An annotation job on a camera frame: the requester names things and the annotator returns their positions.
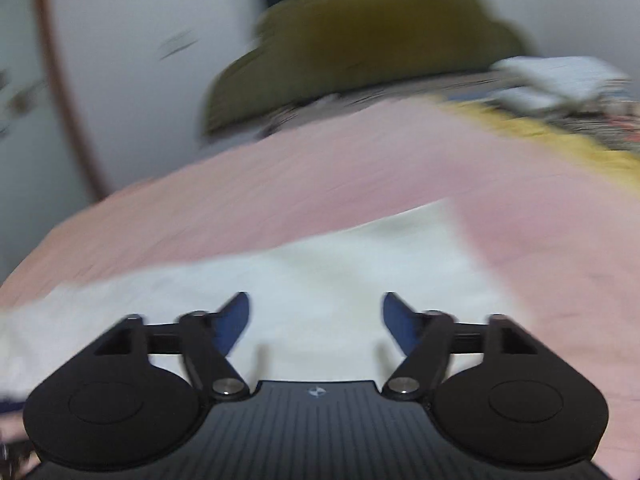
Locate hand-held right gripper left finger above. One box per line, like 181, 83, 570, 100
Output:
92, 291, 252, 402

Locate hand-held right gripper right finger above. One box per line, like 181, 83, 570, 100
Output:
381, 291, 541, 402

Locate white pants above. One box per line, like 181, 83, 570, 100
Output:
0, 199, 523, 411

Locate pink floral blanket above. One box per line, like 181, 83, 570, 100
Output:
0, 95, 640, 480

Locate yellow cloth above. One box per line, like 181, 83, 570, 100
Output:
447, 100, 640, 177

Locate white wardrobe door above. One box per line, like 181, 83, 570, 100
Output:
0, 0, 93, 286

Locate patterned bed sheet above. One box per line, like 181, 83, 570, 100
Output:
545, 105, 640, 153

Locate white crumpled cloth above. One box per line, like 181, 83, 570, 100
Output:
491, 55, 632, 117

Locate olive padded headboard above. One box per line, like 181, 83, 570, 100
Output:
200, 0, 541, 142

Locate brown wooden door frame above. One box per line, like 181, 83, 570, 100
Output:
31, 0, 115, 202

